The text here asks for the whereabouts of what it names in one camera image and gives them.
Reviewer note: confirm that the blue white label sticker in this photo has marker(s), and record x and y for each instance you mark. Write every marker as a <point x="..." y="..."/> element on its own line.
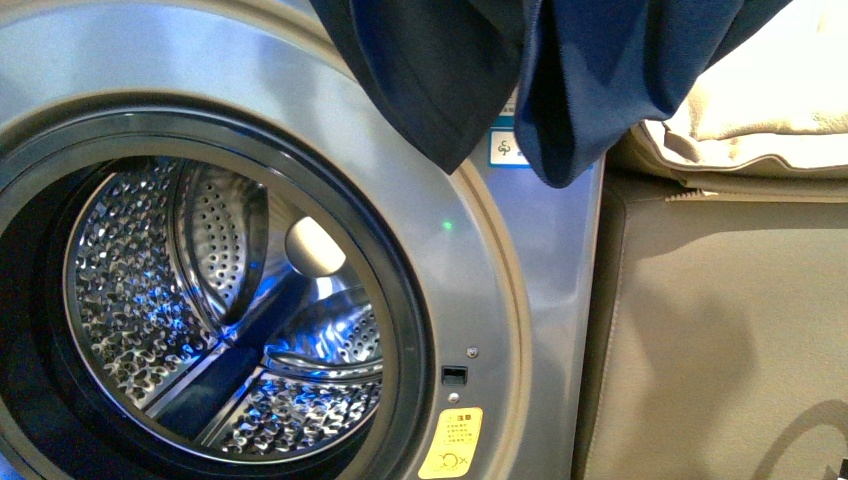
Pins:
<point x="504" y="150"/>

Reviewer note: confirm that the dark navy mesh garment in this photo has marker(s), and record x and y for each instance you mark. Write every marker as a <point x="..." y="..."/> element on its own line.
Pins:
<point x="582" y="73"/>

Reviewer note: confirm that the cream blanket on sofa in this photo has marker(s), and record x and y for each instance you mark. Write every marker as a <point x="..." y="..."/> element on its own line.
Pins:
<point x="768" y="122"/>

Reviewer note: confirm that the orange warning sticker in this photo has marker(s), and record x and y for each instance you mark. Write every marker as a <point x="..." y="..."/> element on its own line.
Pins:
<point x="452" y="449"/>

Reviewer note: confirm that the grey front-load washing machine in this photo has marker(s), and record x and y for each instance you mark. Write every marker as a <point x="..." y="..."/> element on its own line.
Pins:
<point x="219" y="261"/>

